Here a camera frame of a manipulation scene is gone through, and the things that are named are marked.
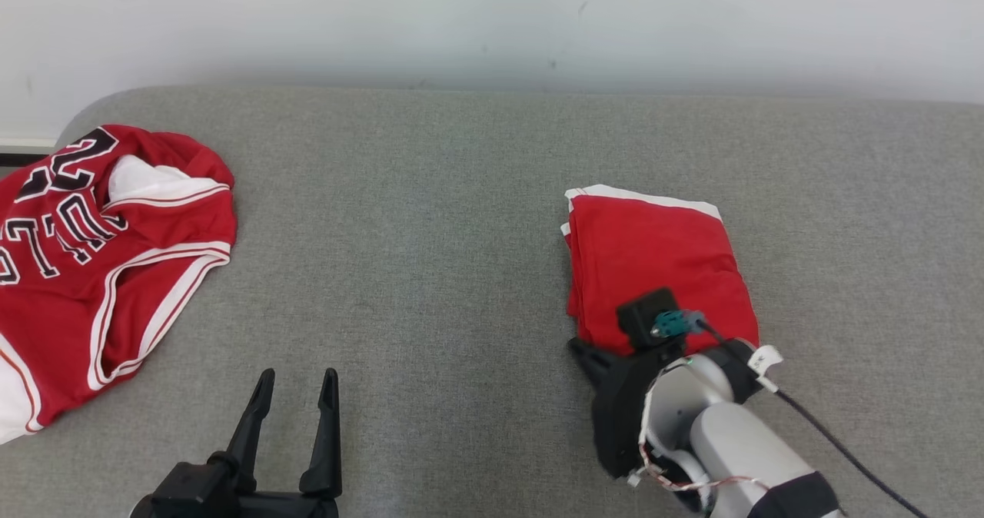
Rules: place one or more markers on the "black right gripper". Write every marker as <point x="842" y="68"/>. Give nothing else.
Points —
<point x="619" y="410"/>

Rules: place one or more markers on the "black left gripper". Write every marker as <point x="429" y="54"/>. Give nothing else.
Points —
<point x="277" y="506"/>

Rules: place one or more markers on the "red Bulls basketball shorts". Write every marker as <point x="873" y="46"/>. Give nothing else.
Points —
<point x="653" y="249"/>

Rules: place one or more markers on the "red Bulls basketball jersey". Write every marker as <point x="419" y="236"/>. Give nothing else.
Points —
<point x="77" y="287"/>

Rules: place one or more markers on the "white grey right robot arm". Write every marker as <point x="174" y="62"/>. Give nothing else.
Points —
<point x="738" y="449"/>

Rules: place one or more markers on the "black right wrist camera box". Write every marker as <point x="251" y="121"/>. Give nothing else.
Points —
<point x="642" y="318"/>

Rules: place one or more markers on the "black wall baseboard strip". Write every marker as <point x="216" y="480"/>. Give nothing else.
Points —
<point x="23" y="158"/>

